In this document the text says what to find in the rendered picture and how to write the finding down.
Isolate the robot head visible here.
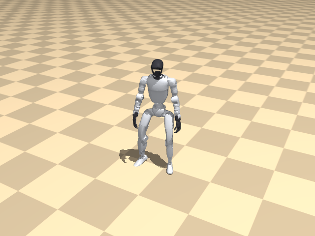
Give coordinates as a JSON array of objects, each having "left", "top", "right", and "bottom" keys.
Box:
[{"left": 151, "top": 59, "right": 164, "bottom": 80}]

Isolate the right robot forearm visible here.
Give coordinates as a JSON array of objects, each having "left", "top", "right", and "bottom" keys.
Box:
[{"left": 133, "top": 99, "right": 142, "bottom": 114}]

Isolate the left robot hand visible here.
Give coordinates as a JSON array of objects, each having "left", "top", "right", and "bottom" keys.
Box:
[{"left": 174, "top": 115, "right": 181, "bottom": 133}]

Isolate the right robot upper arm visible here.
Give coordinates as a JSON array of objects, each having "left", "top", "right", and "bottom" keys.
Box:
[{"left": 136, "top": 76, "right": 149, "bottom": 101}]

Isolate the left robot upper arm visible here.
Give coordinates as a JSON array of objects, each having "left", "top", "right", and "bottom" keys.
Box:
[{"left": 167, "top": 77, "right": 178, "bottom": 103}]

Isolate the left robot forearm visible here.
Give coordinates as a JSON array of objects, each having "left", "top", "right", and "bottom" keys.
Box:
[{"left": 173, "top": 96, "right": 181, "bottom": 119}]

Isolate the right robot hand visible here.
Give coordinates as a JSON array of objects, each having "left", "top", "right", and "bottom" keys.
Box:
[{"left": 133, "top": 112, "right": 138, "bottom": 129}]

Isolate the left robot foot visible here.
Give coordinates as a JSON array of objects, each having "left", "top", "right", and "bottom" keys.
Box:
[{"left": 166, "top": 163, "right": 173, "bottom": 174}]

